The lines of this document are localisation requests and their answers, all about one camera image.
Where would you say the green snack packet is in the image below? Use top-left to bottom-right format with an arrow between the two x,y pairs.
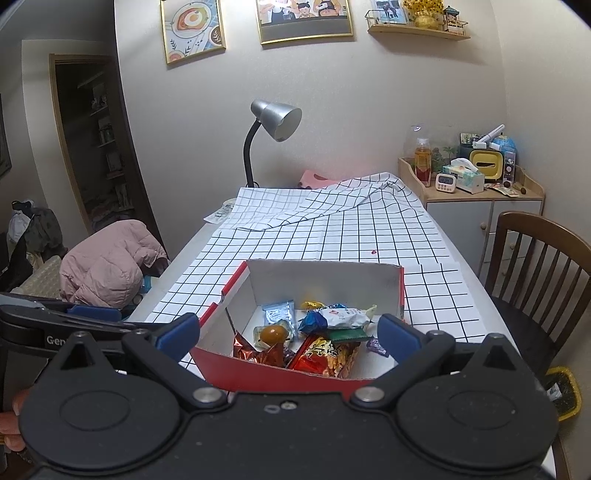
328,327 -> 368,343

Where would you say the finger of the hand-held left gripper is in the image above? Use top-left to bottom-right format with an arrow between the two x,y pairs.
69,318 -> 161,337
28,299 -> 125,326

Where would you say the small photo frame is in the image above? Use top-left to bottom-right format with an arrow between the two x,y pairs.
372,0 -> 409,26

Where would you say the wooden grey cabinet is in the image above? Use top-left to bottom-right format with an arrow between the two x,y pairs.
398,157 -> 546,278

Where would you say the white checked tablecloth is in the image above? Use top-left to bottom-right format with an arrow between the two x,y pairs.
143,172 -> 485,371

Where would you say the yellow mesh basket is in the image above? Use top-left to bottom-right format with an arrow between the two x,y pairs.
545,366 -> 583,424

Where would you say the brown foil snack bag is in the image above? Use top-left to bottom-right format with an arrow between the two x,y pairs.
232,331 -> 296,368

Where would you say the pale green tissue box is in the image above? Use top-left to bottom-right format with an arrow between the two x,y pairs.
442,158 -> 485,194

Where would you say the beige patterned seat cushion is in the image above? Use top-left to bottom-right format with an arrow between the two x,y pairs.
11,255 -> 63,298

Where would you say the wooden wall shelf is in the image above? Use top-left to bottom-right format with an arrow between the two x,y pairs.
367,9 -> 472,42

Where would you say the wooden door frame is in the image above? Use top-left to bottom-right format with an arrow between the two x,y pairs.
48,53 -> 160,237

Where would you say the person's left hand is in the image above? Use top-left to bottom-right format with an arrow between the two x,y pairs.
0,387 -> 29,454

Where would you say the pink cardboard piece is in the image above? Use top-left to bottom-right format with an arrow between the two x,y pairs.
298,169 -> 340,190

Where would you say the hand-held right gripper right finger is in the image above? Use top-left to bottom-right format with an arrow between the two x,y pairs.
351,314 -> 532,408

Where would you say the yellow tissue holder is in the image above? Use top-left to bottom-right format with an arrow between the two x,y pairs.
471,148 -> 505,182

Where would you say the small house ornament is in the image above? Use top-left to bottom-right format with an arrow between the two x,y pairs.
442,6 -> 466,34

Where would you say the clear yellow jelly packet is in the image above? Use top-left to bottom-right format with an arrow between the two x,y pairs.
253,323 -> 294,348

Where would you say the clear glass dome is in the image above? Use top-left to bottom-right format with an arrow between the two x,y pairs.
404,124 -> 460,172

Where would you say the silver desk lamp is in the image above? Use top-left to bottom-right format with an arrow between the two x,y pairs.
243,99 -> 303,188

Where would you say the brown wooden chair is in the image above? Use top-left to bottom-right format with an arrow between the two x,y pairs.
482,211 -> 591,385

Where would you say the red cardboard box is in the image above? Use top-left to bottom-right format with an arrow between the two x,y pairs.
189,259 -> 406,393

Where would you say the orange drink bottle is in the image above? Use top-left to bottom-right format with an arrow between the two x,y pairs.
413,137 -> 433,186

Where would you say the clear plastic packet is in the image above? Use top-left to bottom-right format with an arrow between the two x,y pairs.
204,198 -> 238,225

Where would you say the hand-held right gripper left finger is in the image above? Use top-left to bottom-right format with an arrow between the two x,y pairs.
58,313 -> 229,409

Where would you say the light blue sachet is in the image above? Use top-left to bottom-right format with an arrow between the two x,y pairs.
263,300 -> 295,328

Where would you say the pink padded jacket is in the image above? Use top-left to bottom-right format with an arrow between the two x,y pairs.
60,219 -> 168,309

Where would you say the red yellow snack bag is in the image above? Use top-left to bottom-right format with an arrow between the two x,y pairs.
286,336 -> 361,380

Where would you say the framed food picture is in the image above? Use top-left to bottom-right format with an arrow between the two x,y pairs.
160,0 -> 227,65

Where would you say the yellow flower pot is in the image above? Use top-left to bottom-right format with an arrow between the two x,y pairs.
404,0 -> 446,29

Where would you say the framed figures picture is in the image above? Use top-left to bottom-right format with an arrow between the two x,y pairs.
256,0 -> 354,46

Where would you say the dark clothes heap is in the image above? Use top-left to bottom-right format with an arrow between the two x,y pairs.
0,198 -> 64,291

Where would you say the white blue snack packet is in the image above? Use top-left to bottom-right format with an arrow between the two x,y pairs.
316,305 -> 377,329

